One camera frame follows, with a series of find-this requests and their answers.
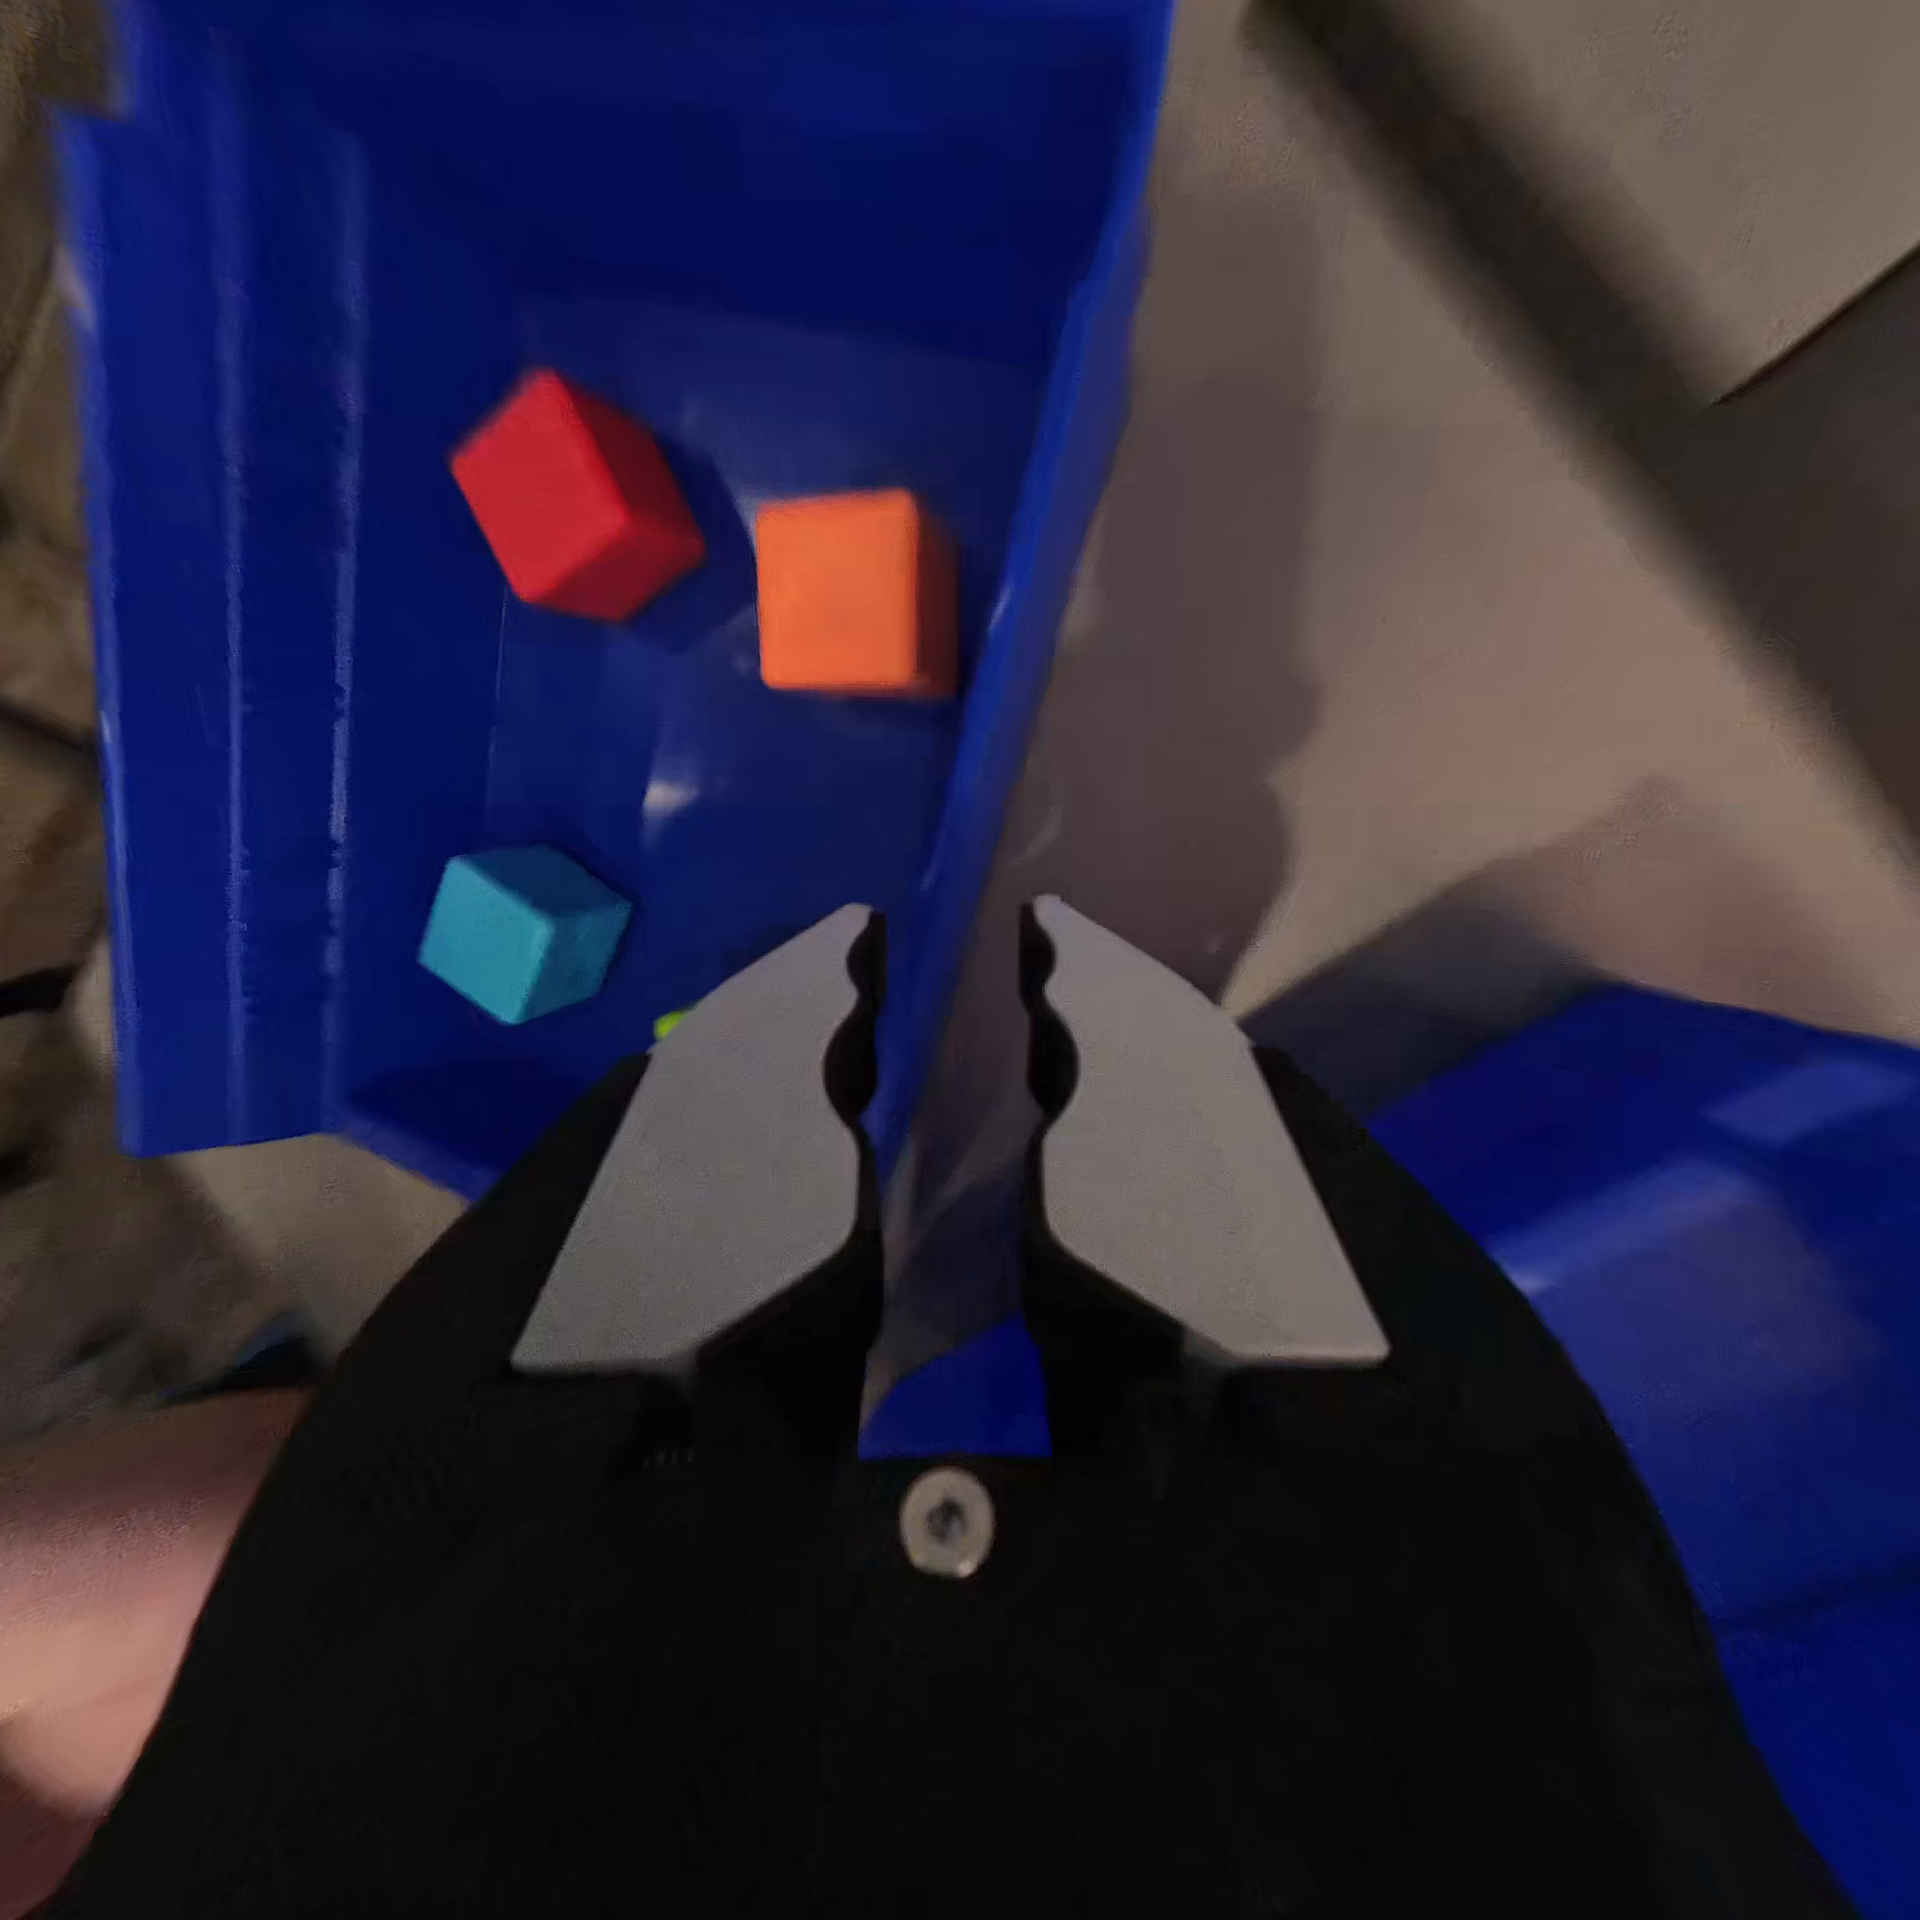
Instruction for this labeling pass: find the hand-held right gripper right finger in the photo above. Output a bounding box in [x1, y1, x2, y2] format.
[1014, 896, 1393, 1435]

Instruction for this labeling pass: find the blue plastic bin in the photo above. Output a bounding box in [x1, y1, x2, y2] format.
[1351, 977, 1920, 1920]
[45, 0, 1177, 1464]

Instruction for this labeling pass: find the orange magnetic cube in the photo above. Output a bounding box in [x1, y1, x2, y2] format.
[753, 487, 963, 704]

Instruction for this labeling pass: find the teal magnetic cube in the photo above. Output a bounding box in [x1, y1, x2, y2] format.
[417, 844, 638, 1029]

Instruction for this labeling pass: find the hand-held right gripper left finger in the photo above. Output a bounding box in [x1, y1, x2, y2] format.
[511, 904, 887, 1435]

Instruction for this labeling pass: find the red magnetic cube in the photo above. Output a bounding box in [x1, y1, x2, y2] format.
[449, 371, 710, 626]

